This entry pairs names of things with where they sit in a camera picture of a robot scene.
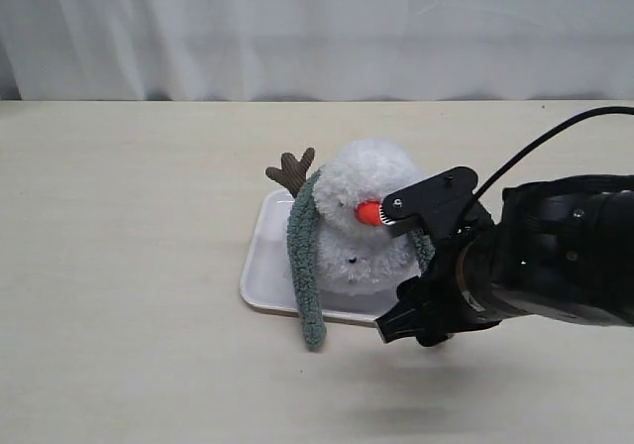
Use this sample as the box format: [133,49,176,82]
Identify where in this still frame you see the green fuzzy scarf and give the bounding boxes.
[286,166,420,352]

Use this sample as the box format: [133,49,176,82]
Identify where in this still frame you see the white plastic tray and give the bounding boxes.
[239,189,396,327]

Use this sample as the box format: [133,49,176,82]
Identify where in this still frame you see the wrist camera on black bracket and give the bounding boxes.
[379,166,493,243]

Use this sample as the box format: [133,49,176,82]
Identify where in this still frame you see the white backdrop curtain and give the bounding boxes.
[1,0,633,101]

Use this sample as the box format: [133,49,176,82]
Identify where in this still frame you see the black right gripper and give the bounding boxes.
[373,230,500,348]

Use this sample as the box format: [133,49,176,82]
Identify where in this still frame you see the white plush snowman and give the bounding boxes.
[264,139,423,296]

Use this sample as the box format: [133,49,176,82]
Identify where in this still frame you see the black camera cable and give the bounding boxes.
[473,105,634,200]

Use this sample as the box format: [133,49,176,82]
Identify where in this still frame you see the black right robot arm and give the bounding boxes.
[374,174,633,347]

